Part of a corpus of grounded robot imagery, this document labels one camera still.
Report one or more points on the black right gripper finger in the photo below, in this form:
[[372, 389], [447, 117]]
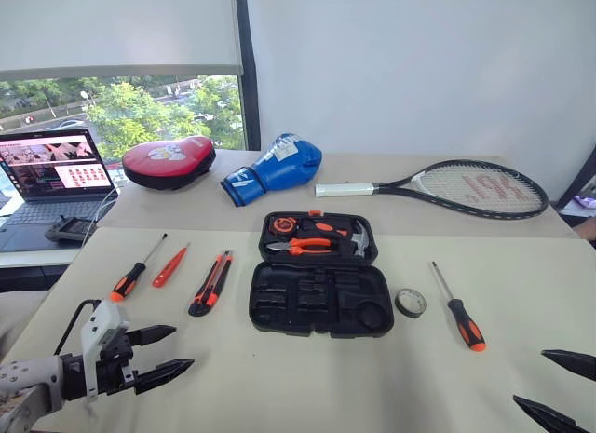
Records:
[[549, 419], [577, 363]]

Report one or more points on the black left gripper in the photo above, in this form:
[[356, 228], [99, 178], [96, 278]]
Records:
[[114, 368]]

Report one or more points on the black orange long screwdriver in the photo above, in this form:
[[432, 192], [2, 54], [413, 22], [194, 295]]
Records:
[[130, 277], [465, 321]]

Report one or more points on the orange tester screwdriver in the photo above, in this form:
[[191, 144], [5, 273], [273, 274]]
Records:
[[165, 272]]

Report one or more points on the orange black utility knife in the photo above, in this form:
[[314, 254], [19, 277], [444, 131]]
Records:
[[212, 284]]

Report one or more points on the black plastic tool case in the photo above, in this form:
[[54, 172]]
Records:
[[321, 307]]

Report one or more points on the black electrical tape roll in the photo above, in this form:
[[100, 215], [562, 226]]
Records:
[[402, 307]]

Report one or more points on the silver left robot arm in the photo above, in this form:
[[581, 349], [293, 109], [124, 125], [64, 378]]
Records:
[[28, 372]]

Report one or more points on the black handheld controller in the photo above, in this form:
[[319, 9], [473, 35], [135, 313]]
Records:
[[70, 229]]

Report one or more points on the small purple object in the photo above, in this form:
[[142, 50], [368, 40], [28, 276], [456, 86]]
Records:
[[586, 201]]

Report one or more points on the orange black tape measure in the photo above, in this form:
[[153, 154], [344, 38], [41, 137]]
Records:
[[283, 224]]

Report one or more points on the black slanted stand leg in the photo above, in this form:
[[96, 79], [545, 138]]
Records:
[[579, 174]]

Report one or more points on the red black punching pad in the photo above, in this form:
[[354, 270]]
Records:
[[163, 160]]

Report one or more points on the orange black wrench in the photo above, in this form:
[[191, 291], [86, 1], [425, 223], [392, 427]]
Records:
[[323, 229]]

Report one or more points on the grey open laptop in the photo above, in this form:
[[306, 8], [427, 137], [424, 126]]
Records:
[[46, 172]]

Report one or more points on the blue boxing glove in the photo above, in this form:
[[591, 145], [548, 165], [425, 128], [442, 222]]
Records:
[[279, 170]]

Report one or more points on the steel claw hammer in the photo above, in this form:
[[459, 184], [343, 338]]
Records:
[[359, 239]]

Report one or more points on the black tennis racket white grip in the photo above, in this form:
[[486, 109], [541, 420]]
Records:
[[344, 189]]

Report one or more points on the white roller blind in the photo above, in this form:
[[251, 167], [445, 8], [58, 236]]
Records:
[[116, 28]]

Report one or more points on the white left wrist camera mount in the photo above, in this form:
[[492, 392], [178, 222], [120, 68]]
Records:
[[104, 319]]

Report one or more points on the black window frame post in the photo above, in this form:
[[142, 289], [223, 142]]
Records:
[[247, 79]]

